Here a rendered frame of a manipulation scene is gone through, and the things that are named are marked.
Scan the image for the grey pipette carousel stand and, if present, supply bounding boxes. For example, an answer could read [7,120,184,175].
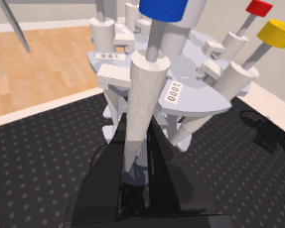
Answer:
[87,0,233,185]

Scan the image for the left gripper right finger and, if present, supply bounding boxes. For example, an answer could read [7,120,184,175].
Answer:
[146,115,220,215]

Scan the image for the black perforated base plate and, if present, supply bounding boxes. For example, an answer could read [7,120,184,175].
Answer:
[0,92,285,228]

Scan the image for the white pipette with yellow button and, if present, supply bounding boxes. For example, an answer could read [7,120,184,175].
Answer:
[89,0,135,125]
[170,19,285,146]

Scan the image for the white pipette with blue button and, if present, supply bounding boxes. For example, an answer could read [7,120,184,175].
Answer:
[96,0,188,171]

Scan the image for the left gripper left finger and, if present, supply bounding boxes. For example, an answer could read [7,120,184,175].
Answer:
[64,112,127,222]

